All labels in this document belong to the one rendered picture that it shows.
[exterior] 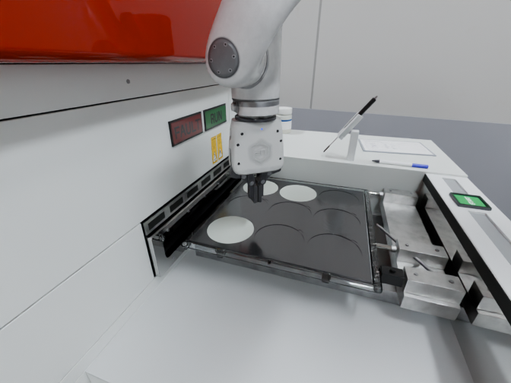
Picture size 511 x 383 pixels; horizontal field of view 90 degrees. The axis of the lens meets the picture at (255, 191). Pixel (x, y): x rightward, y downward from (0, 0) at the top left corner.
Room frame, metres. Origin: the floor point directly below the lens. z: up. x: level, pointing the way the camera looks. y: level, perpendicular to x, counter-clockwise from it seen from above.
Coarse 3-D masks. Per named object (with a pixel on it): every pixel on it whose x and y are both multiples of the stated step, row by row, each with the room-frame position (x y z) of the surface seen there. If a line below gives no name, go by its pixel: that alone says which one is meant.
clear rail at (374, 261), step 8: (368, 192) 0.62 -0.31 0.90; (368, 200) 0.57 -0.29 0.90; (368, 208) 0.53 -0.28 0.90; (368, 216) 0.50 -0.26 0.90; (368, 224) 0.47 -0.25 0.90; (368, 232) 0.44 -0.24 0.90; (376, 248) 0.38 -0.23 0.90; (376, 256) 0.36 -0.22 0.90; (376, 264) 0.34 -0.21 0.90; (376, 272) 0.32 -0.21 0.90; (376, 280) 0.30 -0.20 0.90
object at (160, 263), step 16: (224, 176) 0.65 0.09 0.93; (208, 192) 0.56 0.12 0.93; (224, 192) 0.68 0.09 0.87; (192, 208) 0.49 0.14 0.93; (208, 208) 0.58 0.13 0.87; (160, 224) 0.41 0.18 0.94; (176, 224) 0.43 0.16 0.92; (192, 224) 0.51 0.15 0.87; (160, 240) 0.38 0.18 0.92; (176, 240) 0.45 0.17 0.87; (160, 256) 0.37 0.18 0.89; (176, 256) 0.42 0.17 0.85; (160, 272) 0.37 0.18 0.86
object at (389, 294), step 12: (204, 252) 0.45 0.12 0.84; (240, 264) 0.42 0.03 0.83; (252, 264) 0.41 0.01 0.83; (288, 276) 0.39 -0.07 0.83; (300, 276) 0.38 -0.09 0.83; (336, 288) 0.36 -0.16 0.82; (348, 288) 0.35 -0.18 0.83; (384, 288) 0.33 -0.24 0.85; (384, 300) 0.33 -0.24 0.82; (396, 300) 0.32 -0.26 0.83
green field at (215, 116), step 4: (216, 108) 0.65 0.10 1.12; (220, 108) 0.67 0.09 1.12; (224, 108) 0.70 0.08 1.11; (208, 112) 0.61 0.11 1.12; (212, 112) 0.63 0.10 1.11; (216, 112) 0.65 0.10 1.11; (220, 112) 0.67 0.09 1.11; (224, 112) 0.70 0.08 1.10; (208, 116) 0.61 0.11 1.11; (212, 116) 0.63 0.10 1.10; (216, 116) 0.65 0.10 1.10; (220, 116) 0.67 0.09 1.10; (224, 116) 0.69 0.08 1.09; (208, 120) 0.61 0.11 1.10; (212, 120) 0.63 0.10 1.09; (216, 120) 0.65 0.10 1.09; (220, 120) 0.67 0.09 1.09; (224, 120) 0.69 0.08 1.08; (208, 124) 0.61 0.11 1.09; (212, 124) 0.63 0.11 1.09; (216, 124) 0.65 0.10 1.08
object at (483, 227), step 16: (432, 176) 0.59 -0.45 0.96; (448, 176) 0.59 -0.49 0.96; (448, 192) 0.51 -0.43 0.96; (464, 192) 0.51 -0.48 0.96; (480, 192) 0.51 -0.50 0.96; (464, 208) 0.44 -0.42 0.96; (496, 208) 0.44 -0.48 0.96; (464, 224) 0.38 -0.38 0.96; (480, 224) 0.39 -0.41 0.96; (496, 224) 0.38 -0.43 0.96; (480, 240) 0.33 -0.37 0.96; (496, 240) 0.34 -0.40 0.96; (496, 256) 0.30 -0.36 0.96; (496, 272) 0.26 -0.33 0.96
